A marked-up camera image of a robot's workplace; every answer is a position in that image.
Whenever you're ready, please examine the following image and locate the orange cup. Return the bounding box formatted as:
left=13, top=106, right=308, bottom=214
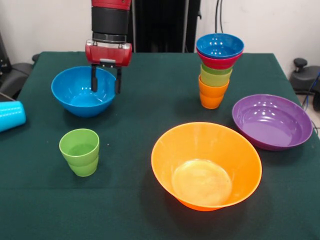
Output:
left=199, top=93, right=225, bottom=110
left=198, top=75, right=230, bottom=99

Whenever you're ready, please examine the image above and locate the large orange bowl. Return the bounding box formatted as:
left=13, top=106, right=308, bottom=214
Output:
left=150, top=121, right=263, bottom=212

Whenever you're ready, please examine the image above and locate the light green cup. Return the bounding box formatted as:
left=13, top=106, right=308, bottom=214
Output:
left=58, top=128, right=100, bottom=167
left=66, top=157, right=99, bottom=178

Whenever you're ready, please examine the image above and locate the purple bowl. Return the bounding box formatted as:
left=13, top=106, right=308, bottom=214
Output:
left=231, top=93, right=314, bottom=152

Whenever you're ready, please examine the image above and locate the black pedestal base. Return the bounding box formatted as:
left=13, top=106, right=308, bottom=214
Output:
left=289, top=57, right=320, bottom=112
left=0, top=29, right=35, bottom=101

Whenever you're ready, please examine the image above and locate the light blue bowl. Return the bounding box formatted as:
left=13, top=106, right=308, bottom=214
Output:
left=50, top=65, right=117, bottom=119

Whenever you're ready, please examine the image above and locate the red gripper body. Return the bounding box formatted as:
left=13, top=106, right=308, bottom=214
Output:
left=84, top=39, right=133, bottom=69

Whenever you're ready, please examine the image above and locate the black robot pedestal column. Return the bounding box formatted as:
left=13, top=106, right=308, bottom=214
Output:
left=127, top=0, right=208, bottom=53

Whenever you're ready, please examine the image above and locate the dark green tablecloth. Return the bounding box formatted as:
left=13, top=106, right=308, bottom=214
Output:
left=0, top=51, right=320, bottom=240

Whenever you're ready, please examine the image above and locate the yellow translucent cup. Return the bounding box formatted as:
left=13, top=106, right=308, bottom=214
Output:
left=199, top=67, right=233, bottom=88

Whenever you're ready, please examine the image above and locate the dark blue small bowl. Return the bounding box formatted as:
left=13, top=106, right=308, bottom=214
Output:
left=196, top=33, right=245, bottom=60

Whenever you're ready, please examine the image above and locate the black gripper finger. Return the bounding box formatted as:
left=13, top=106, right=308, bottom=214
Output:
left=90, top=64, right=99, bottom=93
left=114, top=67, right=123, bottom=95

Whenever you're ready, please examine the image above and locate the light blue cup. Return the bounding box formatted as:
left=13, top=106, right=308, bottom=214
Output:
left=0, top=100, right=27, bottom=133

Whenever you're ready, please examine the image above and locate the pink-red small bowl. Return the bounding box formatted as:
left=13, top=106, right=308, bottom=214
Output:
left=196, top=48, right=245, bottom=71

